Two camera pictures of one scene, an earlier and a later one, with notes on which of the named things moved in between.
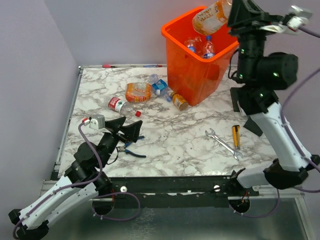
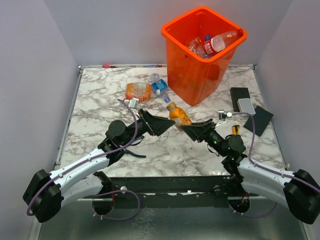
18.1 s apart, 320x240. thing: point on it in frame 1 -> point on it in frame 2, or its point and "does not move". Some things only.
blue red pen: x=152 y=66 does not move
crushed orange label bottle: x=138 y=92 does not move
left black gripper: x=131 y=131 -> x=159 y=125
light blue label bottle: x=160 y=87 does not move
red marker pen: x=105 y=66 does not move
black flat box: x=236 y=94 does not move
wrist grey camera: x=303 y=14 -> x=223 y=115
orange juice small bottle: x=179 y=101 -> x=178 y=115
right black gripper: x=244 y=19 -> x=199 y=130
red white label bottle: x=123 y=106 -> x=211 y=46
